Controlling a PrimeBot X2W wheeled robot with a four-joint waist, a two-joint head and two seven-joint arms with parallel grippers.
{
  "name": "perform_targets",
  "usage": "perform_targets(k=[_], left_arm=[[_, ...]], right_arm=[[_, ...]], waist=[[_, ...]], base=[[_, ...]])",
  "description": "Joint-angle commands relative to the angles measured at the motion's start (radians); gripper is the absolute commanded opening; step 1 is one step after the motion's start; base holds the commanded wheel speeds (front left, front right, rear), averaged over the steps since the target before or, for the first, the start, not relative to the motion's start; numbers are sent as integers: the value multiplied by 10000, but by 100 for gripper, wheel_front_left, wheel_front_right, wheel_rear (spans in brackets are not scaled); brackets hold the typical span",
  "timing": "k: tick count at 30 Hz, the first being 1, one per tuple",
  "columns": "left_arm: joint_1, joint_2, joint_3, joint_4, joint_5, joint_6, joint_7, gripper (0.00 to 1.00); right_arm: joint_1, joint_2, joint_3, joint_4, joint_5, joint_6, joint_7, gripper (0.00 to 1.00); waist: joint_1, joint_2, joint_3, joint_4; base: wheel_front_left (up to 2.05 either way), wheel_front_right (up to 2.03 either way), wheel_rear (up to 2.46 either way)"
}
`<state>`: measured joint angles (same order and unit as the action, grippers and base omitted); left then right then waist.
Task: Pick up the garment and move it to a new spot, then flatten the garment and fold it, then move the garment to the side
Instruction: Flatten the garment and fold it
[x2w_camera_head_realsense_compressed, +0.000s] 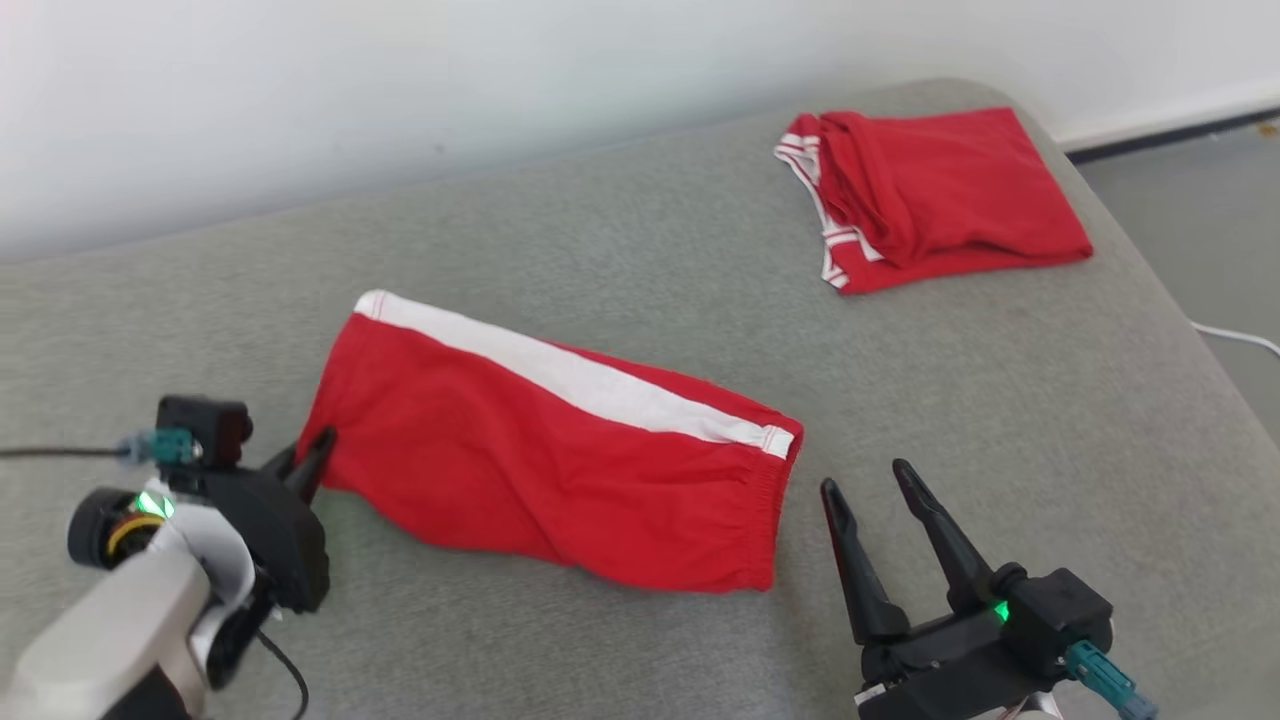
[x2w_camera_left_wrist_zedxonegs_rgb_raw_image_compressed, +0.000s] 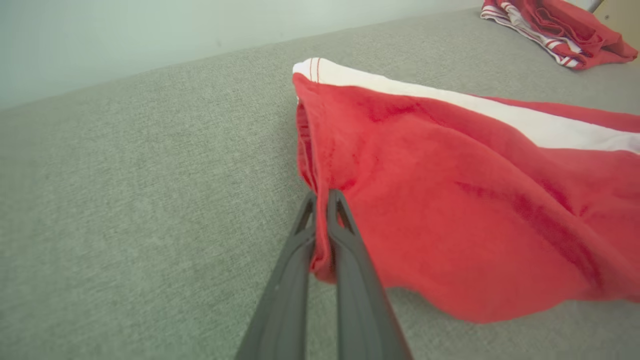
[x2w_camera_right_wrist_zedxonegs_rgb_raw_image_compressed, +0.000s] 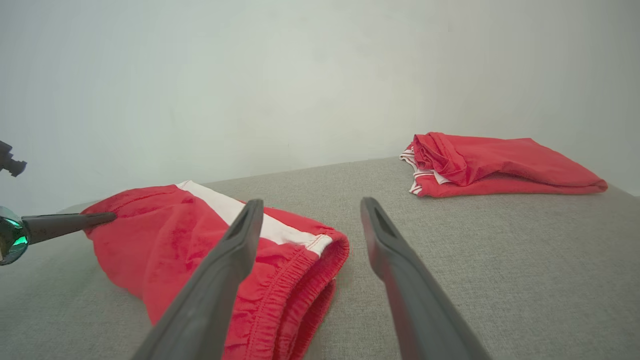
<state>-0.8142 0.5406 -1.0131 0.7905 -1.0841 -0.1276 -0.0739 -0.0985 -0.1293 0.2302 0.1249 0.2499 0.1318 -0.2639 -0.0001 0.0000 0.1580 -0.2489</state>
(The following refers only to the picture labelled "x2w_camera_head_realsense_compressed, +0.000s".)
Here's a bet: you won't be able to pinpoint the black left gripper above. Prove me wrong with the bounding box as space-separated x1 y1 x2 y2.
203 427 338 614

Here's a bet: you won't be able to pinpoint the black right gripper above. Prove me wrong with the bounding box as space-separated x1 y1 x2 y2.
820 460 1046 720

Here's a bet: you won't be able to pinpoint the red white-striped shorts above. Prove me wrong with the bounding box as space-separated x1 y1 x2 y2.
297 290 804 594

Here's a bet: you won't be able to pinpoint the red white basketball jersey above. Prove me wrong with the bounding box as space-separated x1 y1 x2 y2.
775 107 1094 295

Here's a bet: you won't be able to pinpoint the black skirting board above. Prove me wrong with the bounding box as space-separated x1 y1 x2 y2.
1058 103 1280 166

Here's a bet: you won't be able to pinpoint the left camera cable teal plug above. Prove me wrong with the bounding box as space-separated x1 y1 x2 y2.
0 428 203 467

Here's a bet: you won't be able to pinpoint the camera cable teal plug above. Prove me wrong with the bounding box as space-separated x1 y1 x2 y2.
1063 640 1159 720
0 428 203 467

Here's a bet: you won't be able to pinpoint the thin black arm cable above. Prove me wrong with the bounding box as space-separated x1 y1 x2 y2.
255 628 310 720

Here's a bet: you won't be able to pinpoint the right camera cable teal plug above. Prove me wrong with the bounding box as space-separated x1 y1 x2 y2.
1063 640 1159 720

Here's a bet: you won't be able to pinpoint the white floor cable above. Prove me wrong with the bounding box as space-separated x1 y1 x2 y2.
1188 321 1280 358

